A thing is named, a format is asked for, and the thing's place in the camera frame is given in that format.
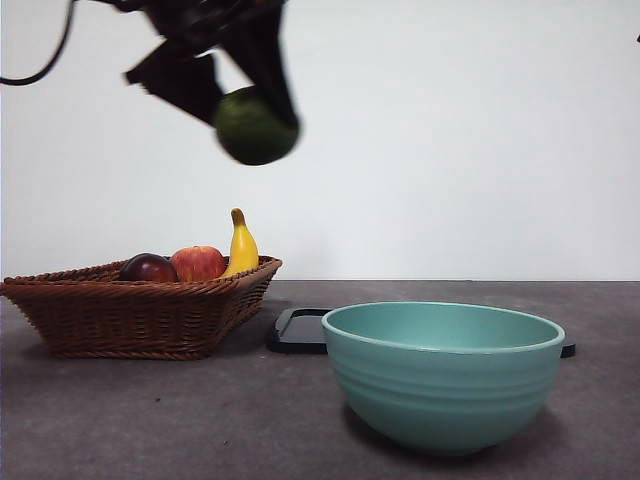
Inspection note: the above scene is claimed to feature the green avocado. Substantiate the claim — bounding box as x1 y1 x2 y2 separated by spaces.
212 85 301 166

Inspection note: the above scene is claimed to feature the teal ceramic bowl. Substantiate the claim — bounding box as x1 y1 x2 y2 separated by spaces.
320 301 565 456

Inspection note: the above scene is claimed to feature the yellow banana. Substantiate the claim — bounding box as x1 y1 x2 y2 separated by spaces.
219 207 260 279

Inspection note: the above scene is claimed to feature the red yellow apple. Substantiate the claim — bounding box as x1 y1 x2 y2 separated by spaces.
169 244 227 283

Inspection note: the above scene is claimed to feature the dark red plum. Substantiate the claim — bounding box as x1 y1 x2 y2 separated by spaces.
118 252 180 283

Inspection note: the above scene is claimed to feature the brown wicker basket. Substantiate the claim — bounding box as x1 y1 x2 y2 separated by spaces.
0 254 283 361

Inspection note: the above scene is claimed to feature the black rectangular tray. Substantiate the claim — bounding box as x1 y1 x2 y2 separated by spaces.
265 307 576 359

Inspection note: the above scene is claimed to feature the black cable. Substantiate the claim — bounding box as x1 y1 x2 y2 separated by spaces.
0 0 77 86

